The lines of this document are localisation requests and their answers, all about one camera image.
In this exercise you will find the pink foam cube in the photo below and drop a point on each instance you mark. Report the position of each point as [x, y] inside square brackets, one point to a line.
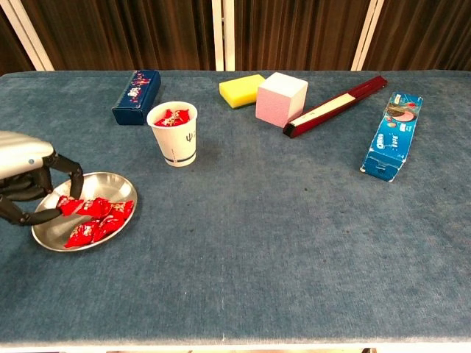
[276, 106]

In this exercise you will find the blue Oreo cookie box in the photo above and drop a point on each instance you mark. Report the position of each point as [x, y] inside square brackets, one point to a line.
[390, 143]

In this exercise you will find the blue table cloth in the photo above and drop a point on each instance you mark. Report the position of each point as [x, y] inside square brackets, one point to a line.
[257, 239]

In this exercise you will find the dark brown curtain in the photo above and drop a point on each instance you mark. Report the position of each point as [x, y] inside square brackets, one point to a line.
[129, 36]
[11, 48]
[294, 36]
[423, 36]

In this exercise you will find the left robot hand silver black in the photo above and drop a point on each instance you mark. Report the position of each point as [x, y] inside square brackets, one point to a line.
[22, 154]

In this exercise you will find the red candy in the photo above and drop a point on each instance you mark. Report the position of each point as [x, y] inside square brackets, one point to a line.
[163, 121]
[82, 235]
[123, 210]
[73, 207]
[108, 225]
[97, 207]
[180, 115]

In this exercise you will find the white frame post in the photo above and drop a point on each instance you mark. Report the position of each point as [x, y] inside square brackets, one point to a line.
[218, 36]
[367, 36]
[230, 36]
[28, 36]

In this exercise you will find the yellow sponge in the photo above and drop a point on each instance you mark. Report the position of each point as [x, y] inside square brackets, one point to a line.
[239, 90]

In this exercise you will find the white paper cup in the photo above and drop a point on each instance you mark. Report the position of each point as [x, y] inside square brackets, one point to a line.
[176, 145]

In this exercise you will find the dark blue printed box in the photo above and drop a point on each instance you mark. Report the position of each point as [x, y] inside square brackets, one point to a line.
[134, 95]

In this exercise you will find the round metal plate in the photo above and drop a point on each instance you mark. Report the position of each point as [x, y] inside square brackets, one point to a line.
[106, 185]

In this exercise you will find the long dark red box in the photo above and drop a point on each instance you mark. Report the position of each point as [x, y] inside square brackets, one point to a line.
[324, 110]

